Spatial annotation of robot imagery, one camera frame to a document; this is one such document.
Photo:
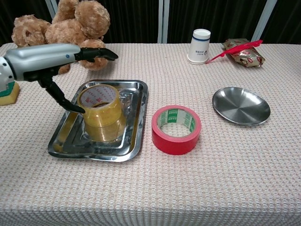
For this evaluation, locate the round steel dish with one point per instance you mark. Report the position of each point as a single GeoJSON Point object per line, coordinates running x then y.
{"type": "Point", "coordinates": [240, 106]}

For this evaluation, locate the green yellow sponge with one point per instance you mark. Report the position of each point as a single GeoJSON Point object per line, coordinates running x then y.
{"type": "Point", "coordinates": [9, 95]}

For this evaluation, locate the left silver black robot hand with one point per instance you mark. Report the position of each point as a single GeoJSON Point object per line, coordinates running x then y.
{"type": "Point", "coordinates": [42, 58]}

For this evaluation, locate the white paper cup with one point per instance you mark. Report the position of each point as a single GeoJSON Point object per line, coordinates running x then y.
{"type": "Point", "coordinates": [198, 49]}

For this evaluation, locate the gold red wrapped packet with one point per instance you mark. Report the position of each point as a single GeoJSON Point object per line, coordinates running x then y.
{"type": "Point", "coordinates": [247, 58]}

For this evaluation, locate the rectangular steel tray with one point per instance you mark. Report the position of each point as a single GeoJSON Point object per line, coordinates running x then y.
{"type": "Point", "coordinates": [131, 131]}

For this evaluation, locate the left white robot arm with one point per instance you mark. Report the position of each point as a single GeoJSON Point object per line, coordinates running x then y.
{"type": "Point", "coordinates": [4, 77]}

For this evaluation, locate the red feather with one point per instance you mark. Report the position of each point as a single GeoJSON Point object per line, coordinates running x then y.
{"type": "Point", "coordinates": [235, 50]}

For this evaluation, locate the yellow clear tape roll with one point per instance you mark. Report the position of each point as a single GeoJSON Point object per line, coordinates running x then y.
{"type": "Point", "coordinates": [103, 117]}

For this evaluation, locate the beige waffle tablecloth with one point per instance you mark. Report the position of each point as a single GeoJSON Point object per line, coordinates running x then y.
{"type": "Point", "coordinates": [188, 188]}

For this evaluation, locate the red tape roll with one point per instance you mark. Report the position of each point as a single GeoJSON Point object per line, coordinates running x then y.
{"type": "Point", "coordinates": [174, 143]}

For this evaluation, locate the brown teddy bear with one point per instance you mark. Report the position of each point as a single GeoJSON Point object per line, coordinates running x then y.
{"type": "Point", "coordinates": [68, 30]}

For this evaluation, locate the grey partition post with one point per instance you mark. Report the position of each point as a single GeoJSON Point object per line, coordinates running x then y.
{"type": "Point", "coordinates": [50, 9]}
{"type": "Point", "coordinates": [263, 21]}
{"type": "Point", "coordinates": [163, 21]}

